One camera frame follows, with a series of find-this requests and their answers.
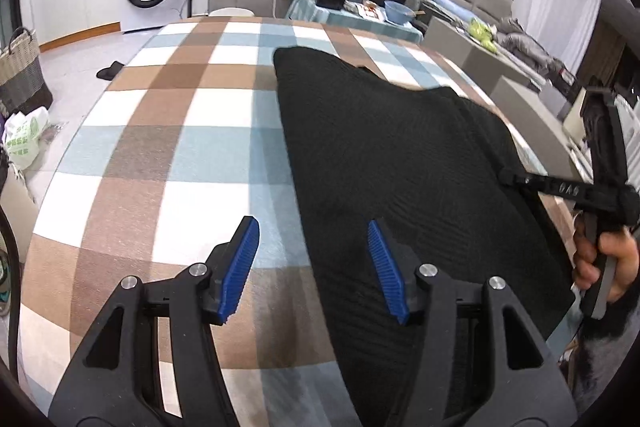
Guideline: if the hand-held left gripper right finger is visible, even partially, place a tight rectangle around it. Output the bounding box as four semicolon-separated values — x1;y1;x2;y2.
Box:
367;219;577;427

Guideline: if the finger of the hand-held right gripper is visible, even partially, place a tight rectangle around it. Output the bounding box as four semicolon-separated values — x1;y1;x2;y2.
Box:
498;168;593;210

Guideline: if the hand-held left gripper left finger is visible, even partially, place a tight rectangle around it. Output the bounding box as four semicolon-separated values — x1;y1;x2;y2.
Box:
47;215;260;427

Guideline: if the black knit sweater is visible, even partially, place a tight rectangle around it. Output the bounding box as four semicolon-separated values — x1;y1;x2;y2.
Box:
452;94;548;212
273;47;576;427

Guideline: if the person's right forearm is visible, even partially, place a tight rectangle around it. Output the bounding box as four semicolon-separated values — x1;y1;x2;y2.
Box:
570;294;640;414

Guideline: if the grey clothes pile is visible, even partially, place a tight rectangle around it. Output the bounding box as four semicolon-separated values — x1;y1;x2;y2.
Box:
492;18;566;80

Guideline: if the person's right hand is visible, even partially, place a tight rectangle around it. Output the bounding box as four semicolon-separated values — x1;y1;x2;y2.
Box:
571;222;640;304

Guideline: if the checked tablecloth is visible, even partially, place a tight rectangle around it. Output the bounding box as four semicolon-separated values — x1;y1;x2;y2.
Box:
17;16;586;427

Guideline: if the green toy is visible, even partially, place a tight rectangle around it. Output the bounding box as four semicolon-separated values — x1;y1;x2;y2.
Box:
466;18;498;52

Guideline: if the light blue rolled pillow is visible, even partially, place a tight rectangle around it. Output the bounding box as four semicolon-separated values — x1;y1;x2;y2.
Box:
430;0;476;22

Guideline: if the blue bowl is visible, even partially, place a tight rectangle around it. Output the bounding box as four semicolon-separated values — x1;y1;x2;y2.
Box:
383;0;415;25

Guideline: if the black slipper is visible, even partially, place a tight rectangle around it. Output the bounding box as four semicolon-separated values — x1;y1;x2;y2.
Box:
96;61;126;81

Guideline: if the white green-print plastic bag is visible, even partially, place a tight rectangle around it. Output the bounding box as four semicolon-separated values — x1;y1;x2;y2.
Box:
2;106;51;170

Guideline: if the teal-clothed side table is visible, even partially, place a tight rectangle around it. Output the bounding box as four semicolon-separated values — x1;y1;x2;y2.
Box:
285;0;426;45

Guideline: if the woven laundry basket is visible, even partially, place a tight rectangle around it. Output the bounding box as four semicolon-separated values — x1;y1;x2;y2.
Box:
0;27;53;115

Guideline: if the black cable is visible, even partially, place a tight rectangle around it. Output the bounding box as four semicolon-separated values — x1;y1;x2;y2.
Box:
0;207;23;383

